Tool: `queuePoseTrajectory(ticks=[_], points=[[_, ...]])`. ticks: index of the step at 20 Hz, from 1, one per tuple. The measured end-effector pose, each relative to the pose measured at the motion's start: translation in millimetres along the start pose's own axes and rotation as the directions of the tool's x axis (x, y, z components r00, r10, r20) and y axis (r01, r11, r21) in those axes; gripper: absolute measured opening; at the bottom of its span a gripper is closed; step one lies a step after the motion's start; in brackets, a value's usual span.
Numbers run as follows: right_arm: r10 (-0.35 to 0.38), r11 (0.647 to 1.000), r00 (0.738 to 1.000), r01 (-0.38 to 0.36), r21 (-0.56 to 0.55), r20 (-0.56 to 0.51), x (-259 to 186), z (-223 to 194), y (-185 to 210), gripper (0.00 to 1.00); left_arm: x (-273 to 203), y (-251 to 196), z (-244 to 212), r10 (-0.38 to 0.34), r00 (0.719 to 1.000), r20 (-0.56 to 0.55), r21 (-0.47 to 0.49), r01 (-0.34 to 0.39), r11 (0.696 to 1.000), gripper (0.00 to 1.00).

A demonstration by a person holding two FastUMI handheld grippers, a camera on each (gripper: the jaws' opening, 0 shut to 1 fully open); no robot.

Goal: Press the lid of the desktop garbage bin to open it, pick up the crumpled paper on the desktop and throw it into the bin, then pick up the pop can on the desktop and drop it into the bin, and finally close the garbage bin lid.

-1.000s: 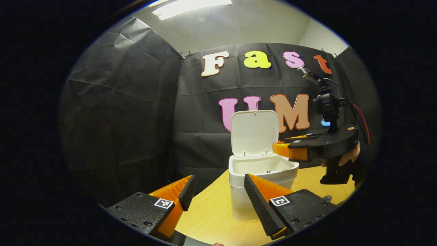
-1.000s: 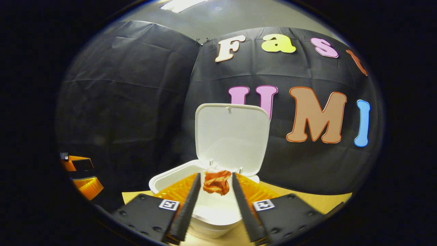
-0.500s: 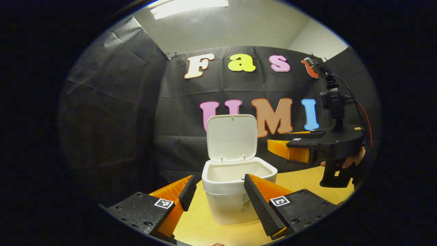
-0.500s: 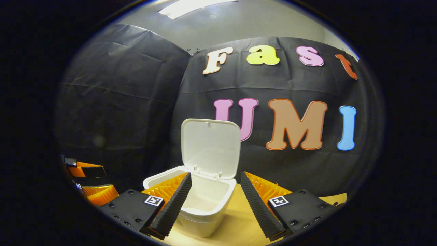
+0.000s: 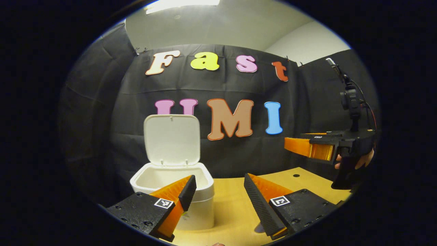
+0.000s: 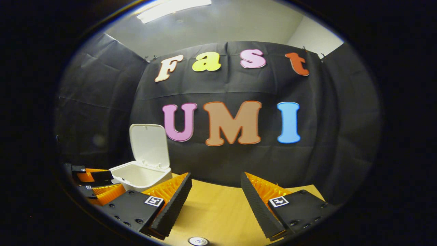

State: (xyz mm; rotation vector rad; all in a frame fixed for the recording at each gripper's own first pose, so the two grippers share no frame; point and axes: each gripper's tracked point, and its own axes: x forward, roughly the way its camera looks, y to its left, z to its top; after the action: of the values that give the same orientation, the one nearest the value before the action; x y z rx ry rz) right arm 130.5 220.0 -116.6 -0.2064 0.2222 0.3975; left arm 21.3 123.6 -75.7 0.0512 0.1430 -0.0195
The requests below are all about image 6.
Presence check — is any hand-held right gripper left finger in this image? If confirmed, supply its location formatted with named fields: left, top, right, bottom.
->
left=102, top=172, right=193, bottom=240

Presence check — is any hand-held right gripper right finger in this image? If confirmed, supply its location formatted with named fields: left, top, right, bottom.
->
left=240, top=172, right=338, bottom=242

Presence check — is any white desktop garbage bin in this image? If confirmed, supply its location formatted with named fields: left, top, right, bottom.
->
left=109, top=124, right=173, bottom=192

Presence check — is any wooden desktop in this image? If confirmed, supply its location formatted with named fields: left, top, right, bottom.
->
left=164, top=173, right=325, bottom=246

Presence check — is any black backdrop cloth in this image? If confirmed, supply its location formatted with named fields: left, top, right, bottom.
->
left=55, top=32, right=382, bottom=205

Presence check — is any ceiling light panel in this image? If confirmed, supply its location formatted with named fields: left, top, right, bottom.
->
left=137, top=0, right=212, bottom=24

